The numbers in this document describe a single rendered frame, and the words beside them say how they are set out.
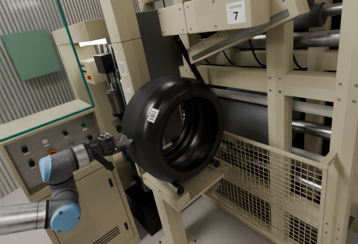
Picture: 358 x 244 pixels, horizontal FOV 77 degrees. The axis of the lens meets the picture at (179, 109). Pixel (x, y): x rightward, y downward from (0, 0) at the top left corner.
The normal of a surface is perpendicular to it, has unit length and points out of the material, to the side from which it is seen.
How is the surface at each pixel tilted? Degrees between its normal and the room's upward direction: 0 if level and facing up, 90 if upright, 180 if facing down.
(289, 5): 90
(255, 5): 90
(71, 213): 88
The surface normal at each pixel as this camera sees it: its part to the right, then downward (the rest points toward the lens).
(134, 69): 0.63, 0.19
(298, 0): 0.54, -0.11
